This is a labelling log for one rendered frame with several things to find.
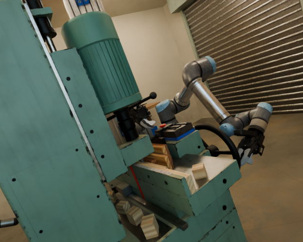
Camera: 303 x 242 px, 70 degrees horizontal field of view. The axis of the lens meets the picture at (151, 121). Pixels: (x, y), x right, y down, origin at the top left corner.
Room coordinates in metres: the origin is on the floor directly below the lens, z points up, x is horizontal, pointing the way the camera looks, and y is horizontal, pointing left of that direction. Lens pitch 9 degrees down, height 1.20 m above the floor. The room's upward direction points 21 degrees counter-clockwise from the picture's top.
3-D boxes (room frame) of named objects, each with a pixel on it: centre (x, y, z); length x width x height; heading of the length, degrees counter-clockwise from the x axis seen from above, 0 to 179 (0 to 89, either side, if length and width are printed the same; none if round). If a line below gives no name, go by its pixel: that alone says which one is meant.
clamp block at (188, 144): (0.88, -0.07, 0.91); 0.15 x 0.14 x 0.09; 29
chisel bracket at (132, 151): (0.77, 0.11, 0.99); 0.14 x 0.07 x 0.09; 119
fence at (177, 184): (0.77, 0.13, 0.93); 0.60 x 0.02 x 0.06; 29
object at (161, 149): (0.85, 0.04, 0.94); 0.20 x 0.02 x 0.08; 29
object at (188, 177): (0.78, 0.11, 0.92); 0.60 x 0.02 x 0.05; 29
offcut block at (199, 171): (0.59, -0.08, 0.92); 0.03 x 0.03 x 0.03; 71
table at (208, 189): (0.84, 0.00, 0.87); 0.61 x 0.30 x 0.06; 29
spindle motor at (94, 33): (0.78, 0.09, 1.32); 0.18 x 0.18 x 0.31
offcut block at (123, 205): (0.74, 0.21, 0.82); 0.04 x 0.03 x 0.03; 49
